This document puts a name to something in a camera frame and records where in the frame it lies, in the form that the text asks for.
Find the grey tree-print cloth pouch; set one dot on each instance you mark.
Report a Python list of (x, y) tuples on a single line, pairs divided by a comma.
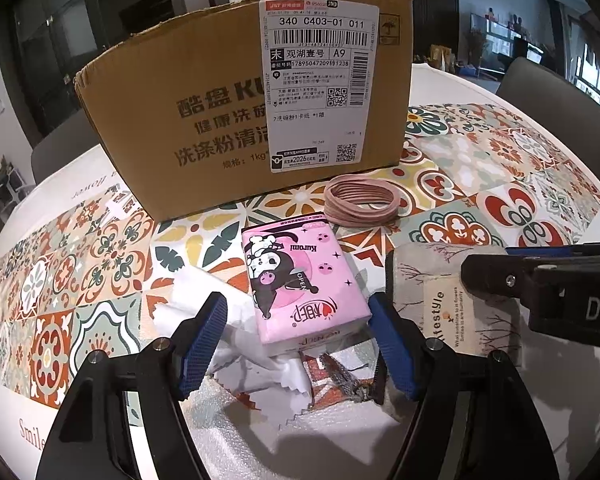
[(415, 270)]

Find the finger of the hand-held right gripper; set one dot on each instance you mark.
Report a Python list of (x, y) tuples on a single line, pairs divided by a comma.
[(495, 276), (570, 252)]

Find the dark-framed sliding glass door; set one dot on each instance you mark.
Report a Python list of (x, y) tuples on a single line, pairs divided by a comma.
[(80, 35)]

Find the white cloth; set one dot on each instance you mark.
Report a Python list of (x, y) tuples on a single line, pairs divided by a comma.
[(275, 380)]

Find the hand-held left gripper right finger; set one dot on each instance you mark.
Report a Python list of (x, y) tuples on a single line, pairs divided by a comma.
[(395, 355)]

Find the pink cartoon tissue pack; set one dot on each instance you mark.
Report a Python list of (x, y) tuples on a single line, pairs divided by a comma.
[(300, 280)]

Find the white storage rack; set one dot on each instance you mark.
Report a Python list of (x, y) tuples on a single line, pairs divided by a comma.
[(2, 177)]

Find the grey dining chair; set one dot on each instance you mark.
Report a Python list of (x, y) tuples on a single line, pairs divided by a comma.
[(65, 155), (545, 85)]

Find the brown cardboard box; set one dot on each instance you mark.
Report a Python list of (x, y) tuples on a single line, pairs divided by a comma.
[(205, 125)]

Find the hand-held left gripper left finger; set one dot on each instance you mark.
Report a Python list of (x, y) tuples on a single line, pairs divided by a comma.
[(200, 350)]

